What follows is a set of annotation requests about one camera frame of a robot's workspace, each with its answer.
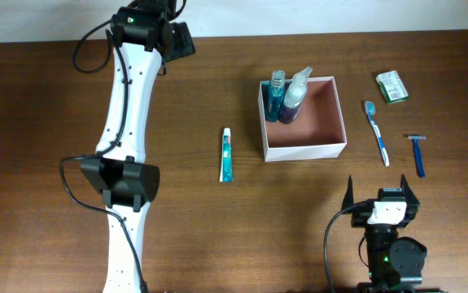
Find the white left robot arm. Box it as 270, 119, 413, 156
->
79, 0, 195, 292

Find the blue disposable razor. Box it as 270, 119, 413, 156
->
407, 135, 426, 178

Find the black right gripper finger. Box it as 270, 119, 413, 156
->
400, 174, 420, 204
341, 176, 354, 213

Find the teal white toothpaste tube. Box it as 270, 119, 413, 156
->
219, 128, 234, 182

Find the pink cardboard box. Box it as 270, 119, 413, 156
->
258, 77, 348, 162

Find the blue white toothbrush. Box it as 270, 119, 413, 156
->
364, 101, 390, 167

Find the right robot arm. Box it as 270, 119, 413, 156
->
341, 177, 427, 292

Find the teal mouthwash bottle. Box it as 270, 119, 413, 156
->
266, 70, 286, 122

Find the purple spray bottle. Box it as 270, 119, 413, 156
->
279, 67, 313, 125

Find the green white soap box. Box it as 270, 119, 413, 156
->
375, 70, 409, 104

